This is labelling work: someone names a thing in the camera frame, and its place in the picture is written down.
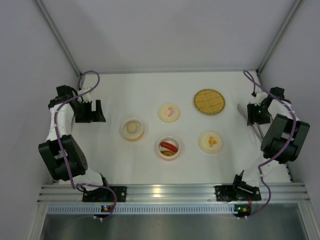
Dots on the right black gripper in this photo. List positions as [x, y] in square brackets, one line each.
[251, 114]

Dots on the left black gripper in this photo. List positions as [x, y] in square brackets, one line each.
[83, 112]

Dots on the metal food tongs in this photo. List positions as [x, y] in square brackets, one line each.
[257, 130]

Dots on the white steamed bun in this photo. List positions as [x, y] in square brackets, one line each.
[132, 127]

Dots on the yellow lunch box bowl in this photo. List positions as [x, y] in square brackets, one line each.
[132, 137]

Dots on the cream lid orange decoration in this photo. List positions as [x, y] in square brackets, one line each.
[210, 142]

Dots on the cream lid pink decoration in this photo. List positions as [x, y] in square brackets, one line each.
[169, 113]

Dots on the red sausage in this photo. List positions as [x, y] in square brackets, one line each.
[169, 146]

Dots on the orange sausage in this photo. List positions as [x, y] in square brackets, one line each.
[167, 153]

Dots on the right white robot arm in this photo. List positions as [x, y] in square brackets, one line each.
[281, 135]

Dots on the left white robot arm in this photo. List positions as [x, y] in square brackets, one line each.
[60, 152]

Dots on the pink lunch box bowl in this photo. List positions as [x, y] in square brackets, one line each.
[171, 140]

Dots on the round woven bamboo plate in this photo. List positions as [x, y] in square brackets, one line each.
[209, 102]

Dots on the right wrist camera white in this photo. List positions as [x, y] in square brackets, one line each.
[260, 96]

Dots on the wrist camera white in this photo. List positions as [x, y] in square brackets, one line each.
[260, 96]
[84, 95]

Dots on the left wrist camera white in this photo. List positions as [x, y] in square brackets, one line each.
[84, 95]

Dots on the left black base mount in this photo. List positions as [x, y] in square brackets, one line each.
[101, 195]

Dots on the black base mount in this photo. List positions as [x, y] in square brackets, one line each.
[231, 193]
[101, 195]

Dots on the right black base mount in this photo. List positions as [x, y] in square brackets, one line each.
[231, 193]

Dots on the aluminium mounting rail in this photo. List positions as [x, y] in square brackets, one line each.
[290, 192]

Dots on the slotted grey cable duct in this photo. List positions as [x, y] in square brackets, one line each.
[141, 209]

